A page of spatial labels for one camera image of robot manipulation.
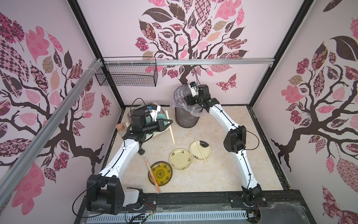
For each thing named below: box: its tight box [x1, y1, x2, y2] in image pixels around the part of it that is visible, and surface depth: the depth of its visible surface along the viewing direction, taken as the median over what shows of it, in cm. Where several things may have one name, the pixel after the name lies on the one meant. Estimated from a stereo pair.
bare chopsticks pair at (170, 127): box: [165, 110, 176, 145], surface depth 77 cm
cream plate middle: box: [168, 148, 192, 171], surface depth 90 cm
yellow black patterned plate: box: [148, 161, 173, 187], surface depth 85 cm
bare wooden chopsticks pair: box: [194, 137, 208, 164], surface depth 94 cm
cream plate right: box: [189, 140, 212, 161], surface depth 94 cm
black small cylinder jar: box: [137, 148, 145, 156], surface depth 93 cm
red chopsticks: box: [144, 157, 161, 194], surface depth 83 cm
